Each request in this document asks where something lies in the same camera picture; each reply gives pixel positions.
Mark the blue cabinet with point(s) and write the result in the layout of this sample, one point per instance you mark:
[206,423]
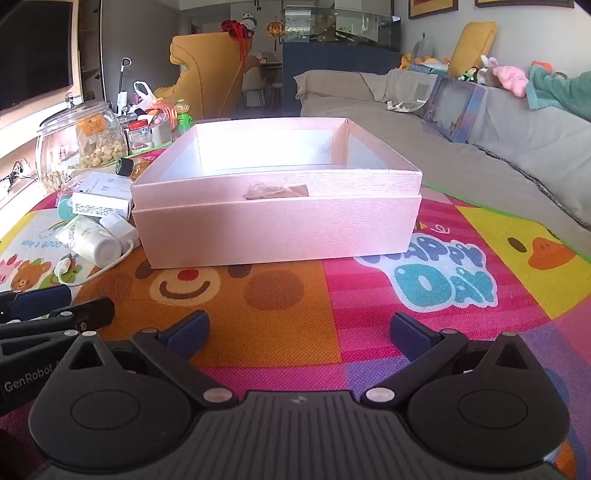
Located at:
[341,74]

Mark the teal round object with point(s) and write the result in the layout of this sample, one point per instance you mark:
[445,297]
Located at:
[64,208]

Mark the pink orange plastic toy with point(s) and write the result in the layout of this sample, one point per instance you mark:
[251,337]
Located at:
[161,115]

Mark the red framed wall picture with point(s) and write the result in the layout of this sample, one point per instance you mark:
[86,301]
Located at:
[521,2]
[434,7]

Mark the grey plush toy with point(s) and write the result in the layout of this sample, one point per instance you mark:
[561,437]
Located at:
[424,50]

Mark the plastic jar with red lid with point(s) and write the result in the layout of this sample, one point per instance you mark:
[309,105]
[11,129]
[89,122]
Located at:
[140,138]

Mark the yellow pillow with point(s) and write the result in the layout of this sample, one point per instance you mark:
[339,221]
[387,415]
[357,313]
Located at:
[473,46]

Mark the glass fish tank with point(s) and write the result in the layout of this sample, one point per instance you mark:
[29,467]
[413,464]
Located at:
[341,25]

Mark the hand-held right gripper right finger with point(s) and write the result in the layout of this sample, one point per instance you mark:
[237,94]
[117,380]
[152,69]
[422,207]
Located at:
[412,337]

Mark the grey sofa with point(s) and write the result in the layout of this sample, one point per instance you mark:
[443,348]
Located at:
[508,152]

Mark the glass jar of peanuts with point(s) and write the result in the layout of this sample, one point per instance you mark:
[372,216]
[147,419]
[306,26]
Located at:
[92,138]

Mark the white cream tube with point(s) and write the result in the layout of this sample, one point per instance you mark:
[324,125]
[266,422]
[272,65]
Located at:
[90,240]

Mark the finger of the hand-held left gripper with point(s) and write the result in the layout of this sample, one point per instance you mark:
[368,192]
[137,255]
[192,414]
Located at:
[39,296]
[90,311]

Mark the green toy candy dispenser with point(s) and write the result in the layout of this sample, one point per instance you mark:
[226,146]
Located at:
[183,117]

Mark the pink cardboard box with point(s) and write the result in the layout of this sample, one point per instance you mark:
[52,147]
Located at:
[277,230]

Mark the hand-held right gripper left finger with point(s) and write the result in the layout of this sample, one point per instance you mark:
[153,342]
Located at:
[184,333]

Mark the red cloth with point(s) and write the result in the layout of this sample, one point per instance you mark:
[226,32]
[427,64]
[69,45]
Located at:
[236,30]

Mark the yellow armchair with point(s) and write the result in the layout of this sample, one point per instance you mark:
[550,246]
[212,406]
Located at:
[207,74]

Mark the yellow plush toy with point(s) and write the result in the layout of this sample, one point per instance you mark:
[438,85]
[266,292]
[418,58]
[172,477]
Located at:
[406,61]

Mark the teal towel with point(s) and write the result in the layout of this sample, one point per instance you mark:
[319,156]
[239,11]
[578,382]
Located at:
[558,90]

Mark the printed picture box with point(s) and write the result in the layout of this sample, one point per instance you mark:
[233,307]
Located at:
[455,108]

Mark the white tv cabinet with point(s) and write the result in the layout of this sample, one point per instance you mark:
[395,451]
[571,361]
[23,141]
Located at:
[16,157]

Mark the colourful cartoon play mat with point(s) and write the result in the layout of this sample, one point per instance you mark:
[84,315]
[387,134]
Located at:
[323,290]

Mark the white plastic bag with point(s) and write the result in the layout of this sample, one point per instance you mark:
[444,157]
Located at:
[144,94]

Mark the black television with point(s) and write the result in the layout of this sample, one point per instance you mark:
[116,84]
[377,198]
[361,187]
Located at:
[32,50]

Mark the white long carton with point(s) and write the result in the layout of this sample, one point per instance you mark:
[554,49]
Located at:
[99,206]

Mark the white charger plug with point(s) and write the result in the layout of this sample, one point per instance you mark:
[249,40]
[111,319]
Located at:
[117,228]

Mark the pink plush toy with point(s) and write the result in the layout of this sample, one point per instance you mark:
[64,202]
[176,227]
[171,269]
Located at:
[510,79]

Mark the white flat carton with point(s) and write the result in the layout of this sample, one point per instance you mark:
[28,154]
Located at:
[108,184]

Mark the orange bottle with black cap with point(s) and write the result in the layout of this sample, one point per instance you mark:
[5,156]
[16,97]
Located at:
[123,167]

